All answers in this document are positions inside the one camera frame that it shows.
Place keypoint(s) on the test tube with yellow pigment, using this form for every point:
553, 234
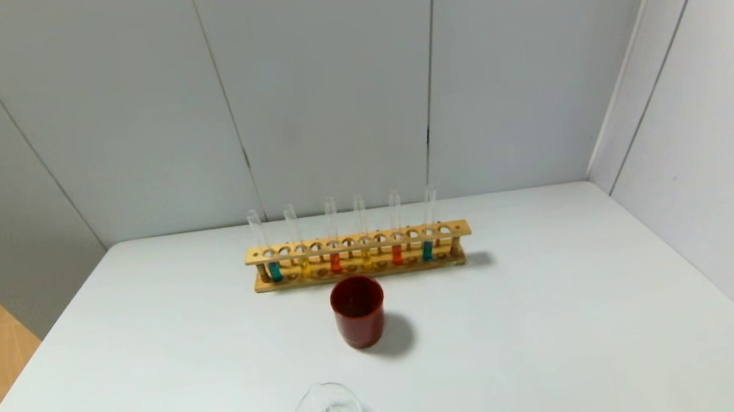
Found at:
292, 227
361, 217

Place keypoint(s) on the test tube with blue pigment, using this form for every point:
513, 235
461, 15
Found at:
430, 209
259, 234

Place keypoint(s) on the test tube with orange pigment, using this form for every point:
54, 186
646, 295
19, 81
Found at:
394, 213
331, 220

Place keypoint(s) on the wooden test tube rack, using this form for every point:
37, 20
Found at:
357, 241

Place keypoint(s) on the dark red plastic cup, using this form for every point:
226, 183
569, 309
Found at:
359, 323

